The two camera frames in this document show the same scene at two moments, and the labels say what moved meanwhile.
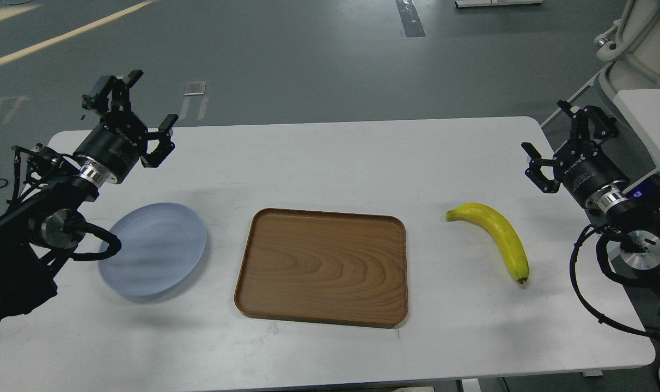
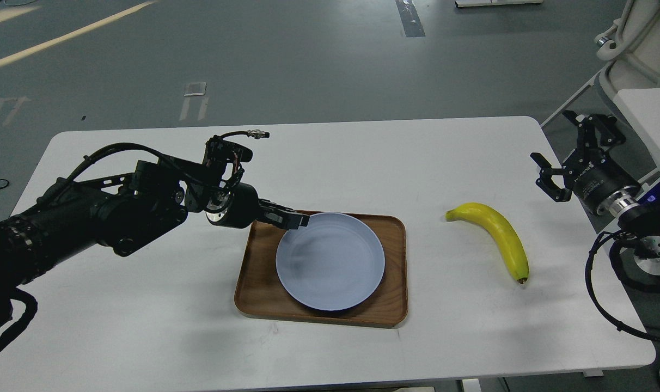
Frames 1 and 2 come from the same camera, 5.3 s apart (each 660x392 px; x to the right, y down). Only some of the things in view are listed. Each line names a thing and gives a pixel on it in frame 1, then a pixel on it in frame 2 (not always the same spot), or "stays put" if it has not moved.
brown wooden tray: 324,267 stays put
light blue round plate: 162,244 to 335,263
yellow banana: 503,228 stays put
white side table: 652,114 stays put
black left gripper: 114,148 to 239,205
